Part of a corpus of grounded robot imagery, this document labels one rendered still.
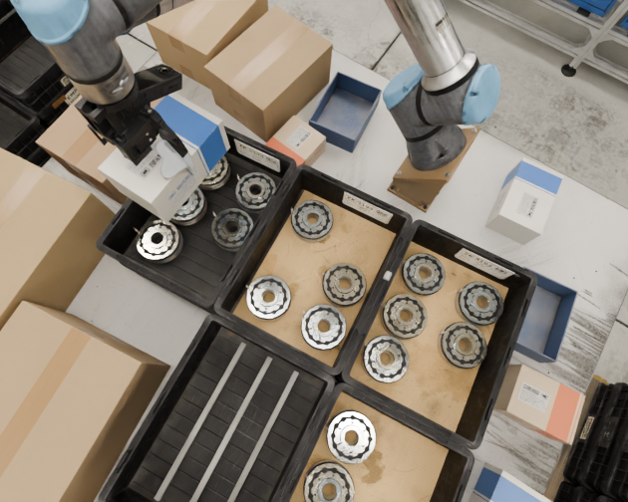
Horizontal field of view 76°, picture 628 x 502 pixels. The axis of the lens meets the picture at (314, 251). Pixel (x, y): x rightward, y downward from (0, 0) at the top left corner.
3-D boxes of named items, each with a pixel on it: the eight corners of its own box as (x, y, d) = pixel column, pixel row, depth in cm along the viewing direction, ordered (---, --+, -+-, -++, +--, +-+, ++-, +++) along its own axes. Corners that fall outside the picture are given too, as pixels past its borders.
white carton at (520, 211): (507, 172, 123) (523, 156, 114) (545, 189, 121) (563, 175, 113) (484, 226, 117) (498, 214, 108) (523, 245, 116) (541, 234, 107)
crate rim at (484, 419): (413, 220, 95) (416, 216, 92) (534, 278, 91) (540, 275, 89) (337, 378, 83) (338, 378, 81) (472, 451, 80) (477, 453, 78)
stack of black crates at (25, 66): (96, 72, 196) (39, -14, 153) (145, 102, 192) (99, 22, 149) (36, 130, 185) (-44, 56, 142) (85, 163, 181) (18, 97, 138)
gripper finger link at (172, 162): (177, 193, 72) (138, 156, 66) (197, 168, 74) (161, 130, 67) (185, 196, 70) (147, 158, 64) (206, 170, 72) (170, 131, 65)
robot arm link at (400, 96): (417, 107, 108) (394, 63, 100) (460, 103, 98) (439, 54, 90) (392, 138, 106) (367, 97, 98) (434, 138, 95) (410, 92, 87)
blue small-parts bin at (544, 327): (510, 272, 113) (523, 265, 106) (562, 296, 111) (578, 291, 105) (486, 337, 107) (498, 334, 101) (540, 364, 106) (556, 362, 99)
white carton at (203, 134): (183, 119, 84) (170, 90, 76) (230, 147, 83) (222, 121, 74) (119, 191, 79) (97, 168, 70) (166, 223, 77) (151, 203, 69)
